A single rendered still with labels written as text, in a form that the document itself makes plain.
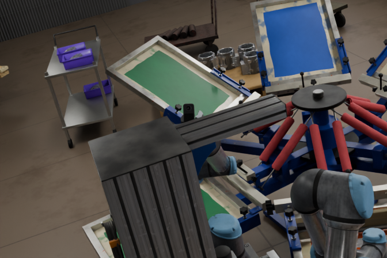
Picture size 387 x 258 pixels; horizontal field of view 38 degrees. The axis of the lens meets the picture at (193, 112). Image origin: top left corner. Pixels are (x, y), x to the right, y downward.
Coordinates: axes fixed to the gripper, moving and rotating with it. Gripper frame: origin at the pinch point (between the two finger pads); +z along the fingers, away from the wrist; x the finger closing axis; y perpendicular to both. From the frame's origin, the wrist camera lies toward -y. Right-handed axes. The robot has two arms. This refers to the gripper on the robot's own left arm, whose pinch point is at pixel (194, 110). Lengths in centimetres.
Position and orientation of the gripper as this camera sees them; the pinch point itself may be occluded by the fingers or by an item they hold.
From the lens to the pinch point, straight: 249.4
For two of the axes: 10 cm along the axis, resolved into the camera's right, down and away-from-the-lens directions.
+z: 1.0, -4.6, 8.8
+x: 9.9, -0.1, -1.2
